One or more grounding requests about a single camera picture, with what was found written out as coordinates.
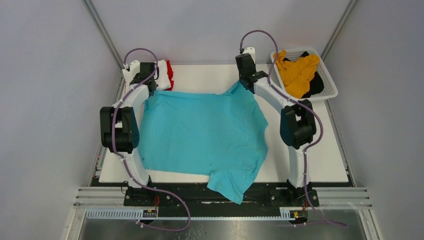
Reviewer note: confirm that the folded white t shirt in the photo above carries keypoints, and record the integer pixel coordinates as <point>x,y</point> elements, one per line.
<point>162,81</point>

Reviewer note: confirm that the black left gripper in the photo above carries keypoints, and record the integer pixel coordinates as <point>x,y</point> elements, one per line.
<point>136,77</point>

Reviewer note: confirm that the white slotted cable duct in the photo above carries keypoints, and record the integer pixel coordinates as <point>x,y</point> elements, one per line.
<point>161,214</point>

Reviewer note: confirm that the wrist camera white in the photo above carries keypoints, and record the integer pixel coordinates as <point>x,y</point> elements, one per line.
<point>130,70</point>
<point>250,50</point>

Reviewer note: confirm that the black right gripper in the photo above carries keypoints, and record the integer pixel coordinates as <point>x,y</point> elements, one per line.
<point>240,74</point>

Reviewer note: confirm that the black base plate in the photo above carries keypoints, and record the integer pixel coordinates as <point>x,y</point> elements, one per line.
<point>183,198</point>

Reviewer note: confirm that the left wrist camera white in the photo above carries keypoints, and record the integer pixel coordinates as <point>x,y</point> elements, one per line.
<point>130,70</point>

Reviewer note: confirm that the black t shirt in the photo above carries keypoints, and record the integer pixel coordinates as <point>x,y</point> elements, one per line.
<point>314,84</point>

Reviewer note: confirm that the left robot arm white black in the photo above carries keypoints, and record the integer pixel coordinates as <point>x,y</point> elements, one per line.
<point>120,122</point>

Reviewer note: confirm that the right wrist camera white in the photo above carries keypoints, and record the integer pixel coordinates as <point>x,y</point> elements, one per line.
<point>250,50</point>

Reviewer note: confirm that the yellow t shirt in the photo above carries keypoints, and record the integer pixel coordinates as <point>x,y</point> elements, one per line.
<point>296,74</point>

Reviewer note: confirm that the white plastic basket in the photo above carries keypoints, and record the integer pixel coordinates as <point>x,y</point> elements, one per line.
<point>302,74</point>

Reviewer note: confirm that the teal t shirt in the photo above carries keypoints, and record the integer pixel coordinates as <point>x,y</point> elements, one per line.
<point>221,136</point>

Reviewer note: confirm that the folded red t shirt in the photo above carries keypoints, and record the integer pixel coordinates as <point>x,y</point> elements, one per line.
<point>170,74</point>

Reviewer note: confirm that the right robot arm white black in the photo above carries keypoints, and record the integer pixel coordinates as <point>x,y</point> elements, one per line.
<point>297,124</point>

